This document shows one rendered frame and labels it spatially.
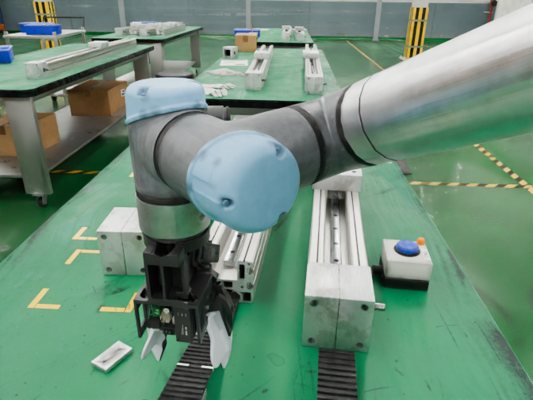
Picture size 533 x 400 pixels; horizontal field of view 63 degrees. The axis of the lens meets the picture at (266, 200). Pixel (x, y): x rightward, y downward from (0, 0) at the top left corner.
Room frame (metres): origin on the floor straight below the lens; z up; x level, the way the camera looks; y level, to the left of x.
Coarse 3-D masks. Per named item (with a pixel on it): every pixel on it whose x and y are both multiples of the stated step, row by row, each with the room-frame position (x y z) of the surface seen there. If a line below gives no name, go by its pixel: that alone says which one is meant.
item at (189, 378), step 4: (172, 372) 0.42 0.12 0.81; (176, 372) 0.42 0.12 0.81; (180, 372) 0.43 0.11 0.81; (184, 372) 0.43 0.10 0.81; (172, 376) 0.42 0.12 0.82; (176, 376) 0.42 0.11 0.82; (180, 376) 0.42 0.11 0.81; (184, 376) 0.42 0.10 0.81; (188, 376) 0.42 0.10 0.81; (192, 376) 0.42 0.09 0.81; (196, 376) 0.42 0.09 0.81; (200, 376) 0.42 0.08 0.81; (204, 376) 0.42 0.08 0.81; (208, 376) 0.42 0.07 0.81; (172, 380) 0.41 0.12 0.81; (176, 380) 0.41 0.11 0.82; (180, 380) 0.41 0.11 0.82; (184, 380) 0.41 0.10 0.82; (188, 380) 0.41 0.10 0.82; (192, 380) 0.41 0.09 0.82; (196, 380) 0.41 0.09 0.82; (200, 380) 0.41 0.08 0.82; (204, 380) 0.41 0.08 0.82; (208, 380) 0.41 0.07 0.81; (200, 384) 0.41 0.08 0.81; (204, 384) 0.41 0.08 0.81
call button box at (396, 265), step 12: (384, 240) 0.73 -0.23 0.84; (396, 240) 0.73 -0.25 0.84; (384, 252) 0.70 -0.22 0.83; (396, 252) 0.69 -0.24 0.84; (420, 252) 0.69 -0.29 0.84; (384, 264) 0.69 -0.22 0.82; (396, 264) 0.66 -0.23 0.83; (408, 264) 0.66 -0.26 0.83; (420, 264) 0.66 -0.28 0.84; (432, 264) 0.66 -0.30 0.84; (384, 276) 0.67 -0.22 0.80; (396, 276) 0.66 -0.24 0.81; (408, 276) 0.66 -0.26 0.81; (420, 276) 0.66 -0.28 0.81; (408, 288) 0.66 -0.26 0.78; (420, 288) 0.66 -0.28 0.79
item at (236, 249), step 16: (224, 240) 0.73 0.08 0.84; (240, 240) 0.73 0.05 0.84; (256, 240) 0.68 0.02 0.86; (224, 256) 0.69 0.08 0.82; (240, 256) 0.63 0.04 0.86; (256, 256) 0.65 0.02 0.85; (224, 272) 0.64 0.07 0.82; (240, 272) 0.63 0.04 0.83; (256, 272) 0.66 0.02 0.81; (240, 288) 0.62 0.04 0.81
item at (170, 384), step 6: (168, 384) 0.40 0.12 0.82; (174, 384) 0.40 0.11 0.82; (180, 384) 0.40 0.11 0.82; (186, 384) 0.40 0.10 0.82; (192, 384) 0.40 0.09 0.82; (198, 384) 0.40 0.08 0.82; (168, 390) 0.39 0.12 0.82; (174, 390) 0.39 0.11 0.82; (180, 390) 0.39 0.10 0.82; (186, 390) 0.39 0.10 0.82; (192, 390) 0.39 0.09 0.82; (198, 390) 0.39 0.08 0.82; (204, 390) 0.39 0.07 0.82
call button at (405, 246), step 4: (400, 240) 0.71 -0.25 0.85; (404, 240) 0.71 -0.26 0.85; (408, 240) 0.71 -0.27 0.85; (400, 244) 0.70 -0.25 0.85; (404, 244) 0.70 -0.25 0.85; (408, 244) 0.70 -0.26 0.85; (412, 244) 0.70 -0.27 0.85; (416, 244) 0.70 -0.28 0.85; (400, 248) 0.69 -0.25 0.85; (404, 248) 0.68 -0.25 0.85; (408, 248) 0.68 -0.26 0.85; (412, 248) 0.68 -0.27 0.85; (416, 248) 0.69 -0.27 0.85; (404, 252) 0.68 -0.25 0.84; (408, 252) 0.68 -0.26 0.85; (412, 252) 0.68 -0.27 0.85
